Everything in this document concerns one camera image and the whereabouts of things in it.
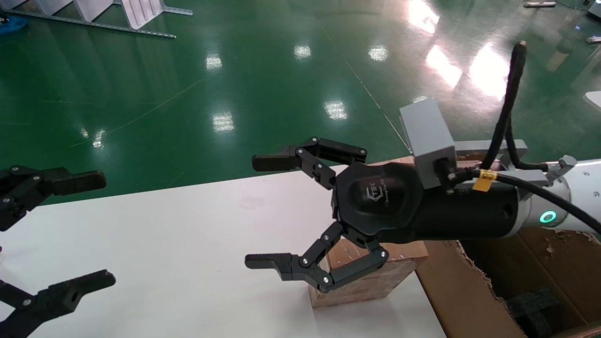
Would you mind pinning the grey metal rack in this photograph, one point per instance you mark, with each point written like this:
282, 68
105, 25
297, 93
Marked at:
131, 14

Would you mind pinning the big cardboard box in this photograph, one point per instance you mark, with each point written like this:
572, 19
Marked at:
460, 291

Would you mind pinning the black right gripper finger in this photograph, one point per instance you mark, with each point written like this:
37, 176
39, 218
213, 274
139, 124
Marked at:
291, 268
305, 157

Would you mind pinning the black foam block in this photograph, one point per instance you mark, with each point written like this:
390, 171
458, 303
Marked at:
535, 310

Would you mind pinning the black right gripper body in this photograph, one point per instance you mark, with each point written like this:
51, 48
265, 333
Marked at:
404, 206

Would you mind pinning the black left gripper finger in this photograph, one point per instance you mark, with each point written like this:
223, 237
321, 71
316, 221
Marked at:
61, 295
70, 180

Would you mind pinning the small brown box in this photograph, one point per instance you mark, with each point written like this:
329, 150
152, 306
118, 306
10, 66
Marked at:
375, 286

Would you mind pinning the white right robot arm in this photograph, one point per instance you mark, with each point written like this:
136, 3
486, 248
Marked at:
580, 188

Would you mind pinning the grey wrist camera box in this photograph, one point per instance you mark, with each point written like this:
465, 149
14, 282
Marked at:
427, 136

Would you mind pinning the white machine base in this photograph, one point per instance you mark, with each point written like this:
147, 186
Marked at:
595, 8

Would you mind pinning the white round table edge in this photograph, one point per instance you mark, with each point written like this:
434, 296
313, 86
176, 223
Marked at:
594, 101

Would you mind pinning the small white floor object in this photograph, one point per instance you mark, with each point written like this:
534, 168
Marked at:
594, 40

